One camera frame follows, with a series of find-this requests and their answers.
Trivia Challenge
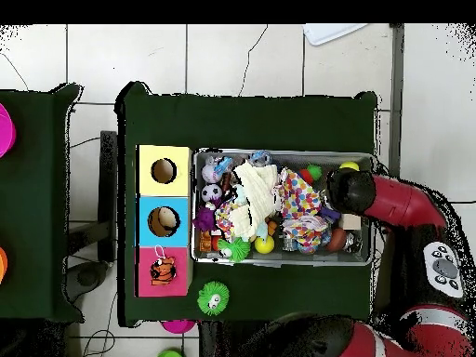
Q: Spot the cream quilted cloth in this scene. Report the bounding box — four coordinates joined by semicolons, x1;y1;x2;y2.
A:
228;160;281;242

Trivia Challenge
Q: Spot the small colourful dotted cloth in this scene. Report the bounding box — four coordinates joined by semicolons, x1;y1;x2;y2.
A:
214;200;239;239

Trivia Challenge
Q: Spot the large colourful dotted cloth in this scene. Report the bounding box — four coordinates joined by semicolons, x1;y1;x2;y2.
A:
278;166;323;220

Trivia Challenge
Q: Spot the pale patterned cloth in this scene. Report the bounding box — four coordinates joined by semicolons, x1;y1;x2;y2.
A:
282;216;330;255

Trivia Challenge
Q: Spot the green spiky ball with eyes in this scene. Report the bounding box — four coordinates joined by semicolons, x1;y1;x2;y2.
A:
196;281;231;317

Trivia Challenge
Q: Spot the orange striped plush tiger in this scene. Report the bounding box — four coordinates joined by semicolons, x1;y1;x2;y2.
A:
149;244;178;287

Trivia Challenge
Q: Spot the wooden box with three holes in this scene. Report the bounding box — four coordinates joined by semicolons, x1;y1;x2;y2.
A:
134;143;194;298

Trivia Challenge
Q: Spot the clear mesh bin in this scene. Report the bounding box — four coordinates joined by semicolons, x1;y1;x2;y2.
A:
191;148;376;268

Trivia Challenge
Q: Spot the plain green spiky ball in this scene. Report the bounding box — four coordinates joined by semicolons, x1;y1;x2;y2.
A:
217;236;252;262

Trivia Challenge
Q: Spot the dark green table cloth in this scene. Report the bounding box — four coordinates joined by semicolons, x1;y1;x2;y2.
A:
113;80;379;328
0;82;86;324

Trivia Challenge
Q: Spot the multicolour spiky caterpillar toy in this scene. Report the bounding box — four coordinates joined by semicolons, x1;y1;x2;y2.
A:
297;164;323;186

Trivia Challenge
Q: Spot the brown toy football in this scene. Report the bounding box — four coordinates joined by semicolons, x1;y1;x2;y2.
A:
325;227;348;253

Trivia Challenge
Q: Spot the pale wooden block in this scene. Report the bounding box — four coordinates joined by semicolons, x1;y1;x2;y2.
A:
340;213;363;231

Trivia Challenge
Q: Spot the pink bowl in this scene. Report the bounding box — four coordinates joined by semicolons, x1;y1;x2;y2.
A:
159;318;197;336
0;101;18;159

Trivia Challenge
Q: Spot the orange bowl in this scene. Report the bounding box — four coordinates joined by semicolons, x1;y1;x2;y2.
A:
0;245;9;285

